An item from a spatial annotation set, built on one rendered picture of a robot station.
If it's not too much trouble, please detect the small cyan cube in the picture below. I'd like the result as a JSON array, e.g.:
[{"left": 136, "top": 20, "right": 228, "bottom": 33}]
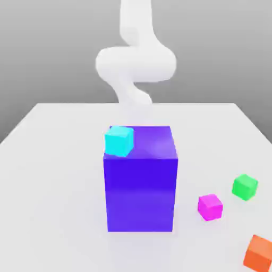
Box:
[{"left": 104, "top": 125, "right": 135, "bottom": 158}]

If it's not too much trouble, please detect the small magenta cube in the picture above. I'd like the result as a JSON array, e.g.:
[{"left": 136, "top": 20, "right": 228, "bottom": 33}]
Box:
[{"left": 197, "top": 193, "right": 224, "bottom": 222}]

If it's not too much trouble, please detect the small green cube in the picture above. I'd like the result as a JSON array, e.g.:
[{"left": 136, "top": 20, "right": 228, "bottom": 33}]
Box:
[{"left": 231, "top": 173, "right": 259, "bottom": 201}]

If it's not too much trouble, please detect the small orange cube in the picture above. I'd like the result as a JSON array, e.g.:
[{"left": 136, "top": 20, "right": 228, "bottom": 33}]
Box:
[{"left": 243, "top": 234, "right": 272, "bottom": 272}]

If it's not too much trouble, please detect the large blue box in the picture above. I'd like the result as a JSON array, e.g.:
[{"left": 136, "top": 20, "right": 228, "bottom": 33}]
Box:
[{"left": 103, "top": 125, "right": 179, "bottom": 233}]

